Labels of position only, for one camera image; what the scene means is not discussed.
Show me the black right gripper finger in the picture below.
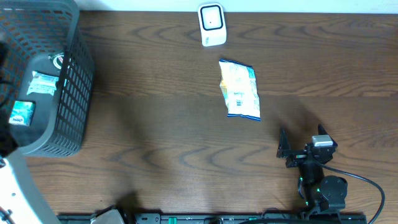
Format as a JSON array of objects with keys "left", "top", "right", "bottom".
[
  {"left": 276, "top": 128, "right": 292, "bottom": 158},
  {"left": 317, "top": 124, "right": 338, "bottom": 146}
]

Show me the cream blue chips bag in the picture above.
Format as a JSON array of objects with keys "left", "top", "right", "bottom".
[{"left": 219, "top": 58, "right": 261, "bottom": 121}]

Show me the dark green Zam-Buk tin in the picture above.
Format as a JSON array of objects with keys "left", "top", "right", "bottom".
[{"left": 48, "top": 52, "right": 65, "bottom": 70}]

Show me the mint green wipes packet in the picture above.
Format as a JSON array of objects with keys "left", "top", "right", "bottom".
[{"left": 27, "top": 71, "right": 59, "bottom": 96}]

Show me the teal Kleenex tissue pack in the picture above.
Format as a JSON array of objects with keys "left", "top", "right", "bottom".
[{"left": 9, "top": 101, "right": 35, "bottom": 126}]

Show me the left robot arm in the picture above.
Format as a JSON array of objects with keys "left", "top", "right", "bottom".
[{"left": 1, "top": 110, "right": 126, "bottom": 224}]

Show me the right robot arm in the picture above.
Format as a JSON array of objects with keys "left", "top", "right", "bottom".
[{"left": 276, "top": 124, "right": 348, "bottom": 223}]

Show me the white barcode scanner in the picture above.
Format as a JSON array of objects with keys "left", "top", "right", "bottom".
[{"left": 197, "top": 2, "right": 227, "bottom": 47}]

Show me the grey plastic mesh basket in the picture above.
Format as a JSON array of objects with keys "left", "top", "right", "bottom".
[{"left": 1, "top": 1, "right": 95, "bottom": 157}]

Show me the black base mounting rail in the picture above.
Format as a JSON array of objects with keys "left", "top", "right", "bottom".
[{"left": 55, "top": 212, "right": 368, "bottom": 224}]

